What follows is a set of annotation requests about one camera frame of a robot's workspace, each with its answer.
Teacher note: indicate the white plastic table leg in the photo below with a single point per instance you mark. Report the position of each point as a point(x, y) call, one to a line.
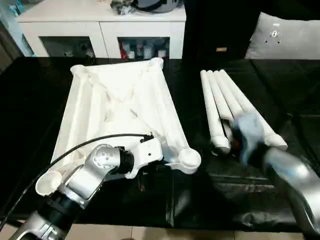
point(212, 110)
point(244, 99)
point(230, 99)
point(221, 107)

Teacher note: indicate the white plastic table top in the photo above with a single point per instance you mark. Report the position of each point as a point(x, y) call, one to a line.
point(120, 100)

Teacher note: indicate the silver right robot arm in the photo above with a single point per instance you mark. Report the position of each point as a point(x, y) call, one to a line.
point(295, 180)

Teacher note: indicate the black work mat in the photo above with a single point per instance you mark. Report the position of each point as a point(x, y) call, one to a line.
point(200, 200)

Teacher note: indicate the black cabinet with gold label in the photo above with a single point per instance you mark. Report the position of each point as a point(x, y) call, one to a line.
point(215, 25)

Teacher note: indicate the dark grey helmet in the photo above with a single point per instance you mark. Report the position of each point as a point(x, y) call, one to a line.
point(157, 5)

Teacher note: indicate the dark clutter pile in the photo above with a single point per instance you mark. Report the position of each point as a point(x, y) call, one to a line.
point(121, 7)

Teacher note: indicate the white cabinet with glass doors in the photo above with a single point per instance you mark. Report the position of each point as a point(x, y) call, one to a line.
point(100, 27)

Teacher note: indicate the brown curtain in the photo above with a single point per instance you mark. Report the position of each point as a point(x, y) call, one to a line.
point(7, 45)

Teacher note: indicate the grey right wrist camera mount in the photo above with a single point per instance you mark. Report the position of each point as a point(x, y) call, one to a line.
point(247, 130)

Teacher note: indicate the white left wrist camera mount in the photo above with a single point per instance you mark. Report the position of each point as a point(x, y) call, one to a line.
point(147, 155)

